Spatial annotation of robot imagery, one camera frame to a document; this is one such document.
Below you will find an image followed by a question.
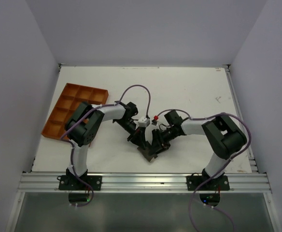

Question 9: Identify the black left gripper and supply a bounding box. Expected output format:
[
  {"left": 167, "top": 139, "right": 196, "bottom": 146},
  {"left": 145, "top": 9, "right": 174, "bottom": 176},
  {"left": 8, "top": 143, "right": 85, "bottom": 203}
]
[{"left": 115, "top": 118, "right": 147, "bottom": 149}]

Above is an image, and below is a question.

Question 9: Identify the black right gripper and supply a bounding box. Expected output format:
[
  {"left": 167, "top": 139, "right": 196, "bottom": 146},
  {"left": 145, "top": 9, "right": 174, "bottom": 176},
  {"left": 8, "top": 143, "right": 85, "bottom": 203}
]
[{"left": 149, "top": 125, "right": 177, "bottom": 155}]

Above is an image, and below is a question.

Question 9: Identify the olive underwear with cream waistband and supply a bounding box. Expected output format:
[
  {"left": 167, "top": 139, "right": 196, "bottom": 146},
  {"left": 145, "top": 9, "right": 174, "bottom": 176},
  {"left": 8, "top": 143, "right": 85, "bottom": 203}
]
[{"left": 138, "top": 146, "right": 168, "bottom": 162}]

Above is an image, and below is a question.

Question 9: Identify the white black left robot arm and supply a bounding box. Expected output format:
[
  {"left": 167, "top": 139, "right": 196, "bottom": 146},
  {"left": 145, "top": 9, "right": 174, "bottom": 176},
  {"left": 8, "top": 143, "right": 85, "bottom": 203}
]
[{"left": 60, "top": 101, "right": 149, "bottom": 190}]

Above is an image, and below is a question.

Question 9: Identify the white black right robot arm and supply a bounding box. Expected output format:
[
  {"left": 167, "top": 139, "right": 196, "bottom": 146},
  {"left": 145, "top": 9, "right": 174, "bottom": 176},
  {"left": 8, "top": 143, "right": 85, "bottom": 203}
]
[{"left": 149, "top": 109, "right": 251, "bottom": 190}]

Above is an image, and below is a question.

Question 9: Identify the orange wooden compartment tray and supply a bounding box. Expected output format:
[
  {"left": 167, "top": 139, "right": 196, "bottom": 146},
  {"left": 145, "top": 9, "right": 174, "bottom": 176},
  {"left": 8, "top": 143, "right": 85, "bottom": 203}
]
[{"left": 41, "top": 83, "right": 109, "bottom": 140}]

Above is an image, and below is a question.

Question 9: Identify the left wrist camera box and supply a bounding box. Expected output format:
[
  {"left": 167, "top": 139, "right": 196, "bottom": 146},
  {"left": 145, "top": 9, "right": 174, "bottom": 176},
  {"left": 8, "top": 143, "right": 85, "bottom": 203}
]
[{"left": 137, "top": 116, "right": 150, "bottom": 128}]

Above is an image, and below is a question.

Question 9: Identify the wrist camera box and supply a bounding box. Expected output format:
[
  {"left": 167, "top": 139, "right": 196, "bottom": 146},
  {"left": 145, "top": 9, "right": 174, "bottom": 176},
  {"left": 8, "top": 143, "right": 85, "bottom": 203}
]
[
  {"left": 137, "top": 116, "right": 150, "bottom": 128},
  {"left": 152, "top": 116, "right": 159, "bottom": 126}
]

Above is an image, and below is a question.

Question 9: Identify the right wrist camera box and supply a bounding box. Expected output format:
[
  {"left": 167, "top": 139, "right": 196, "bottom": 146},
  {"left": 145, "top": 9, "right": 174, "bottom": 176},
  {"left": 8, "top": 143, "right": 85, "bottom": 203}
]
[{"left": 152, "top": 116, "right": 159, "bottom": 126}]

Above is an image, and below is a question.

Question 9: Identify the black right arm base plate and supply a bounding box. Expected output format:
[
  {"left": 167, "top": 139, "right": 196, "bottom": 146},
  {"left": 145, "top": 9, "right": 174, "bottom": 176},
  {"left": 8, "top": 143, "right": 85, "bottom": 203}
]
[{"left": 186, "top": 175, "right": 230, "bottom": 191}]

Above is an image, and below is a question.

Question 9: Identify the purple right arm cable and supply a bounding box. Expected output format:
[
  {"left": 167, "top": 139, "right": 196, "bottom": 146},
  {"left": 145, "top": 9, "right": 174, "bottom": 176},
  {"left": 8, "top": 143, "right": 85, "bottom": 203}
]
[{"left": 156, "top": 109, "right": 253, "bottom": 232}]

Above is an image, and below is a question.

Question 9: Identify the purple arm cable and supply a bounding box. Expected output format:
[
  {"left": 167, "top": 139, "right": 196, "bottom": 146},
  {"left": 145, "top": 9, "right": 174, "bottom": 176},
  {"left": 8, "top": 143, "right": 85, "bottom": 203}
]
[
  {"left": 59, "top": 84, "right": 153, "bottom": 177},
  {"left": 156, "top": 109, "right": 253, "bottom": 232}
]

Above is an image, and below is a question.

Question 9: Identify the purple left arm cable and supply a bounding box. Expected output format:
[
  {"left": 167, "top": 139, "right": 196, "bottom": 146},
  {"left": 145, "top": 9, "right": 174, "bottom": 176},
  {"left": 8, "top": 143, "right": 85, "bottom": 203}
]
[{"left": 59, "top": 84, "right": 153, "bottom": 177}]

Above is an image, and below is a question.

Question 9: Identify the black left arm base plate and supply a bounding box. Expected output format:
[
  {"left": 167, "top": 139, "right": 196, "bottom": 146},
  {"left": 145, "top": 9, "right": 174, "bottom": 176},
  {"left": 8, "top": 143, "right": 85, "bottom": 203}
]
[{"left": 57, "top": 175, "right": 102, "bottom": 191}]

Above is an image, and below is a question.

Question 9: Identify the aluminium frame rail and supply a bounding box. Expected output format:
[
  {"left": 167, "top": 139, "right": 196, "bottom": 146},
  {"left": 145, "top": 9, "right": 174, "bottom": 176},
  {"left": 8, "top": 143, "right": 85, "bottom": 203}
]
[{"left": 17, "top": 172, "right": 271, "bottom": 193}]

